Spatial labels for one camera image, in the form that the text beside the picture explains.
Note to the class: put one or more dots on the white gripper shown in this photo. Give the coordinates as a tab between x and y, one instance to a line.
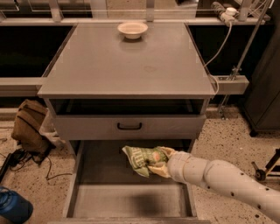
178	166

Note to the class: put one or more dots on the green jalapeno chip bag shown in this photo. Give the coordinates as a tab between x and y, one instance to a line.
141	158

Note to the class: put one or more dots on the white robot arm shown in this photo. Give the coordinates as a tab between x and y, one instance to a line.
217	176

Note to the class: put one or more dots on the open grey middle drawer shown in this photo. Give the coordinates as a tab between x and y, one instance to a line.
105	190

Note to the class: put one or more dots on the grey drawer cabinet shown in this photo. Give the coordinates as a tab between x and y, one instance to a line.
101	73

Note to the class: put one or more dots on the closed grey top drawer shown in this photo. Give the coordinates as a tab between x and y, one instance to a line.
103	127

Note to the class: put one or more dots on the black wheeled cart leg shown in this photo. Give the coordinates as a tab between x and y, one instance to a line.
272	168

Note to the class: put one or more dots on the dark grey cabinet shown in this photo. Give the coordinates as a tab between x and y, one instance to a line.
262	102

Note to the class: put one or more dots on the metal stand pole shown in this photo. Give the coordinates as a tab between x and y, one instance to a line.
236	70

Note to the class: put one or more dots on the white ceramic bowl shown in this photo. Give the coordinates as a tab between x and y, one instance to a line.
132	30

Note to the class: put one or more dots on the white power adapter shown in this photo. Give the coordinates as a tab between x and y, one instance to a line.
225	15

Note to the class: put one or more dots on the black drawer handle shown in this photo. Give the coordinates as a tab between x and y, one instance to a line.
129	127

